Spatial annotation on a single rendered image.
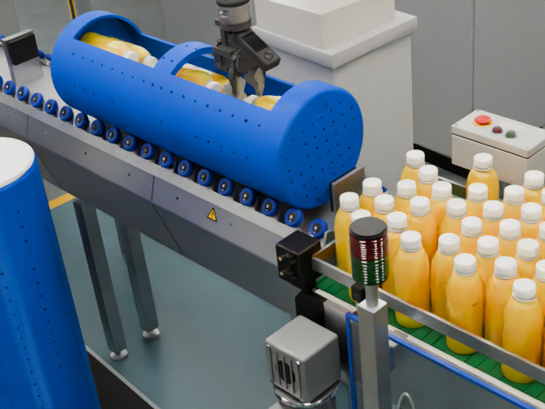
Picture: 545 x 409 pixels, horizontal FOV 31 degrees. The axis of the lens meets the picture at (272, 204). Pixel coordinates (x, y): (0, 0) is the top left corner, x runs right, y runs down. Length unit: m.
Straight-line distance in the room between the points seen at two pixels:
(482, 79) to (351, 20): 1.45
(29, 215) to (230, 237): 0.50
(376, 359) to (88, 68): 1.20
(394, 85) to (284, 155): 0.71
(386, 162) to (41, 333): 1.06
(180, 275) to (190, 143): 1.48
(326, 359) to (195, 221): 0.60
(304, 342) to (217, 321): 1.49
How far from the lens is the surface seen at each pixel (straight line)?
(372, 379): 1.78
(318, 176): 2.19
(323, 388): 2.05
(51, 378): 2.71
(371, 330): 1.70
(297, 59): 2.63
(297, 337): 2.01
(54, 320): 2.63
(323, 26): 2.51
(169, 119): 2.33
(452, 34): 3.88
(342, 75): 2.56
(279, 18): 2.62
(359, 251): 1.60
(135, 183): 2.61
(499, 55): 3.99
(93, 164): 2.75
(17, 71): 3.15
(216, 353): 3.34
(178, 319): 3.51
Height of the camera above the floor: 2.15
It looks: 32 degrees down
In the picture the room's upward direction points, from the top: 7 degrees counter-clockwise
